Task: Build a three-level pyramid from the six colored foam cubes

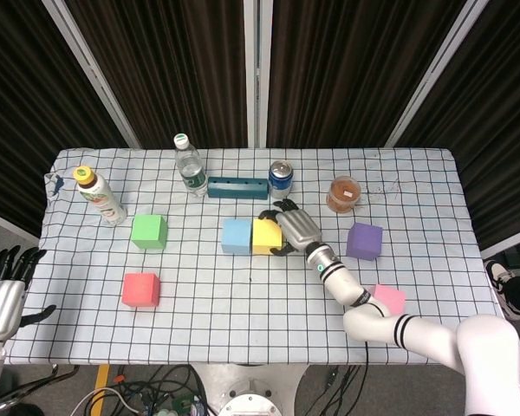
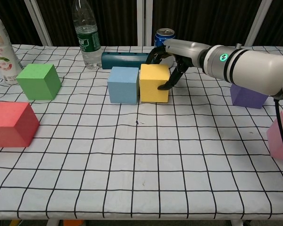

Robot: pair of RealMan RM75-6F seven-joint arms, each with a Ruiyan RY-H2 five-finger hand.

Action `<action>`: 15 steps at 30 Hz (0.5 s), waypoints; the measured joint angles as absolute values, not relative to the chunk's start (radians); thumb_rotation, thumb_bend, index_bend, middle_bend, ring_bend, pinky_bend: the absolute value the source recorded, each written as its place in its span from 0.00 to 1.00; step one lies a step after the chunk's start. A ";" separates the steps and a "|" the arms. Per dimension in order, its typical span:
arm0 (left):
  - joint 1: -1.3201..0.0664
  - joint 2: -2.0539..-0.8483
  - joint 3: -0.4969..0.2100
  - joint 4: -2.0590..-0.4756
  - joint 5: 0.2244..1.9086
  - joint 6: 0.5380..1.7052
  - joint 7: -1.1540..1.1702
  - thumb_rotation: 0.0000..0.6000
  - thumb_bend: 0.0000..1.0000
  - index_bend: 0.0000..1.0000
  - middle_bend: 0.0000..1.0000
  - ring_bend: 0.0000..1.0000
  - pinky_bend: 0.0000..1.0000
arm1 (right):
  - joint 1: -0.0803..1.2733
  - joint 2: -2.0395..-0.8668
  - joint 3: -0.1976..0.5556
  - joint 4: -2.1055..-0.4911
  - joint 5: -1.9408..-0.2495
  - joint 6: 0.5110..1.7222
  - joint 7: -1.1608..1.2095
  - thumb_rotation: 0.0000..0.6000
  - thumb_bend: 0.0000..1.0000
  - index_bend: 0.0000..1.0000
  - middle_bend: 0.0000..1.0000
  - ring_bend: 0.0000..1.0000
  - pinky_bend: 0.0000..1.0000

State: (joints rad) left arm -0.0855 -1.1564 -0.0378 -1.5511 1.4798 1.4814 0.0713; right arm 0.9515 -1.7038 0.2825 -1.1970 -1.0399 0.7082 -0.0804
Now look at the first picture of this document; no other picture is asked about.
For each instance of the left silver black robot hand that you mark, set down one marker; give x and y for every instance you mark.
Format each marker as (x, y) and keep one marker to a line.
(0, 307)

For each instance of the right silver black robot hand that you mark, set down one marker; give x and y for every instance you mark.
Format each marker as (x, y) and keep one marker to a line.
(299, 229)

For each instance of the yellow foam cube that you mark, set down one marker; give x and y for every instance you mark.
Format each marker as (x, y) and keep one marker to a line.
(265, 240)

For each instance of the light blue foam cube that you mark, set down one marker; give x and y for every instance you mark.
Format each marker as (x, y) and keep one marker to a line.
(236, 236)

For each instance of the purple foam cube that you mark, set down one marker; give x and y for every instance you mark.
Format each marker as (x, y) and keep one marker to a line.
(363, 242)

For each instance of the pink foam cube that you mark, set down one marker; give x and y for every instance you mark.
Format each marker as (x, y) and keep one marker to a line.
(392, 299)

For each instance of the red foam cube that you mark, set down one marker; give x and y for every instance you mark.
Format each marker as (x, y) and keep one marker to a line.
(139, 291)

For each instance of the green foam cube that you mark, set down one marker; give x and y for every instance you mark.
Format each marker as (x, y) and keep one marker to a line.
(147, 234)

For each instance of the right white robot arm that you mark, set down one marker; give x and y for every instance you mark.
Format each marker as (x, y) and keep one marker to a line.
(416, 331)

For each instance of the blue soda can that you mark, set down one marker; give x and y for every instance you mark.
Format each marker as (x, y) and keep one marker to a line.
(281, 182)

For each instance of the clear jar of rubber bands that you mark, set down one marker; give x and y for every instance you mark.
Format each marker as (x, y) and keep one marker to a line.
(343, 195)

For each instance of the teal rectangular box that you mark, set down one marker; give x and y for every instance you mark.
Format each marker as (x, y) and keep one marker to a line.
(237, 189)

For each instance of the white black checkered tablecloth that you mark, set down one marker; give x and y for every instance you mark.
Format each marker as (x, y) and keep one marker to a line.
(251, 312)

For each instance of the clear water bottle green label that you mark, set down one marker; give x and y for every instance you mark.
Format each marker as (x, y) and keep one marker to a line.
(191, 173)

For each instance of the yellow floor tape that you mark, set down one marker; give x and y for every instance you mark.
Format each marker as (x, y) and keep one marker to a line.
(100, 385)

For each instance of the small blue clip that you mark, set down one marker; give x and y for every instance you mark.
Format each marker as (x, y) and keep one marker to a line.
(58, 184)

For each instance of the white drink bottle yellow cap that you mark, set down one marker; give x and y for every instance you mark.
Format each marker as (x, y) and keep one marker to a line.
(99, 195)

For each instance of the dark pleated partition panel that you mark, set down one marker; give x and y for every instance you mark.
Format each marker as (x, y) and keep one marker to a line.
(351, 65)
(502, 130)
(17, 108)
(164, 65)

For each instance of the white black sneaker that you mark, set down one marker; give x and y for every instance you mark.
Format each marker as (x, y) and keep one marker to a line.
(498, 277)

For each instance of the white partition base rail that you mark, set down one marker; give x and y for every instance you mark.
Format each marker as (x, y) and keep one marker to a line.
(509, 242)
(8, 222)

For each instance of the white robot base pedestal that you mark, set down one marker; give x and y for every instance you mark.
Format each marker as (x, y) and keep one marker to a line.
(251, 390)

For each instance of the white partition frame post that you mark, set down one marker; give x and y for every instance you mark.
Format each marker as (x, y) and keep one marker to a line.
(437, 69)
(91, 69)
(256, 65)

